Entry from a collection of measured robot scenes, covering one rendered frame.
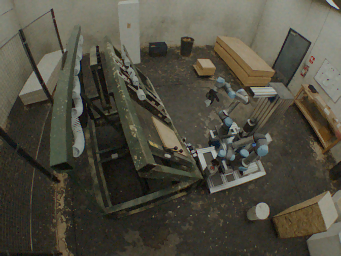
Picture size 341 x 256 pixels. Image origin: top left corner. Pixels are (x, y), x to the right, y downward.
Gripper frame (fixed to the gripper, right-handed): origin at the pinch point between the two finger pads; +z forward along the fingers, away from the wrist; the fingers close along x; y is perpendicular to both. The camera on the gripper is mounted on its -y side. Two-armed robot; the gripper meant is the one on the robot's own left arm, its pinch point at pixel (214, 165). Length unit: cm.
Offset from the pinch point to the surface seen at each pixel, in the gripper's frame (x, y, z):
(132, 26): -424, 2, -33
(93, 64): -143, 110, -78
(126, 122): -30, 89, -87
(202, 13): -513, -292, -47
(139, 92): -61, 71, -84
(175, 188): 3, 52, 24
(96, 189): -29, 149, 25
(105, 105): -148, 108, 0
